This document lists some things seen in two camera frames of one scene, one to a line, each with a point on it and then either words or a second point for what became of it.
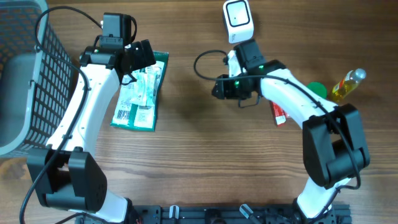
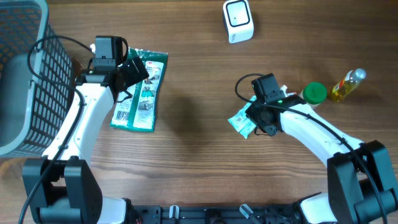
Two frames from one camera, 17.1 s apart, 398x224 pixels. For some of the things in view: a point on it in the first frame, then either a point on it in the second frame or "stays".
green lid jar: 318,88 stays
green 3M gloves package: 137,105 stays
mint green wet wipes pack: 142,91 -> 242,122
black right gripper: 227,88 -> 254,114
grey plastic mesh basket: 35,86 stays
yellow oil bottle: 342,88 stays
